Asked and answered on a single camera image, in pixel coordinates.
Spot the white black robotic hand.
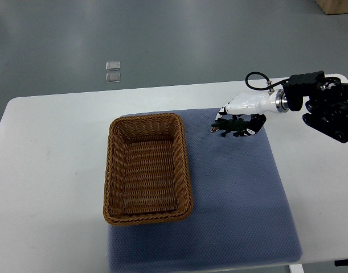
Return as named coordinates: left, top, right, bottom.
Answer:
left=211, top=89, right=289, bottom=137

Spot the dark green toy crocodile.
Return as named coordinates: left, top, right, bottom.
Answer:
left=210, top=118, right=249, bottom=138

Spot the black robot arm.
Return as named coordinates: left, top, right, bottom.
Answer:
left=282, top=71, right=348, bottom=143

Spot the brown wicker basket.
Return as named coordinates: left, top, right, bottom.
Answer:
left=103, top=113, right=193, bottom=226

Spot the blue grey fabric mat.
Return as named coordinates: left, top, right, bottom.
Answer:
left=108, top=109, right=302, bottom=272

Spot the wooden box corner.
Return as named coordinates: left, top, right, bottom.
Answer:
left=315, top=0, right=348, bottom=15

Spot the lower floor socket plate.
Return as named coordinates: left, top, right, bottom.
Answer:
left=105, top=72, right=121, bottom=83

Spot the floor socket plate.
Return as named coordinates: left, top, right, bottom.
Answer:
left=105, top=72, right=121, bottom=83
left=105, top=61, right=121, bottom=71

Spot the upper floor socket plate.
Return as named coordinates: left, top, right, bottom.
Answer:
left=105, top=61, right=121, bottom=71

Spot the white table leg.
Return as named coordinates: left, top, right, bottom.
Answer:
left=289, top=264, right=305, bottom=273

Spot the black table controller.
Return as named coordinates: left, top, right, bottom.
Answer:
left=334, top=259, right=348, bottom=267

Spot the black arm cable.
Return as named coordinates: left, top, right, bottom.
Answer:
left=245, top=71, right=291, bottom=93

